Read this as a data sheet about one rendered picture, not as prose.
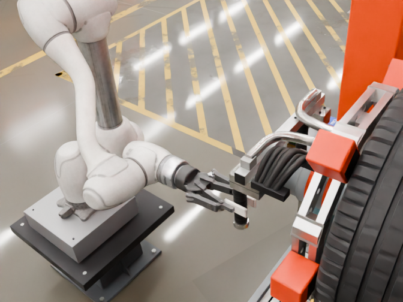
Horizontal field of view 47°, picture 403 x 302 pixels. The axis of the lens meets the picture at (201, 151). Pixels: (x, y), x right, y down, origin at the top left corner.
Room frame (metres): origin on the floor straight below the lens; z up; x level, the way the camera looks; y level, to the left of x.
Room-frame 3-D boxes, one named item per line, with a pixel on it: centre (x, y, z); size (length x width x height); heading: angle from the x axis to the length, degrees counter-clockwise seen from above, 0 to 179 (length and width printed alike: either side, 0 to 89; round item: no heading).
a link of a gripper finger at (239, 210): (0.86, -0.07, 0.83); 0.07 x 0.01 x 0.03; 48
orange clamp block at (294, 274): (0.60, -0.17, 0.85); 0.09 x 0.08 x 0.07; 139
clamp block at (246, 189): (0.85, -0.11, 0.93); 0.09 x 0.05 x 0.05; 49
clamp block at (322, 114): (1.11, -0.34, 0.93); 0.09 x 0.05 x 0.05; 49
